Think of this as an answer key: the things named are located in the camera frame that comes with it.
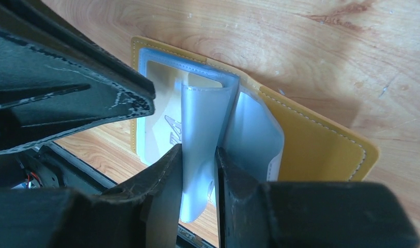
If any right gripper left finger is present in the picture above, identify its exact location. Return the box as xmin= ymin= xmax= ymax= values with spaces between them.
xmin=0 ymin=145 xmax=183 ymax=247

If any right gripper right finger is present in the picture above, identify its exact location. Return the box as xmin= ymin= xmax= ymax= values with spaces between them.
xmin=215 ymin=148 xmax=420 ymax=247

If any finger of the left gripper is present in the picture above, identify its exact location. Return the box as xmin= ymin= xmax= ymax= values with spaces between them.
xmin=0 ymin=1 xmax=155 ymax=154

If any yellow leather card holder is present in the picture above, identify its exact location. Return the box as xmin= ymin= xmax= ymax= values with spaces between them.
xmin=131 ymin=36 xmax=379 ymax=223

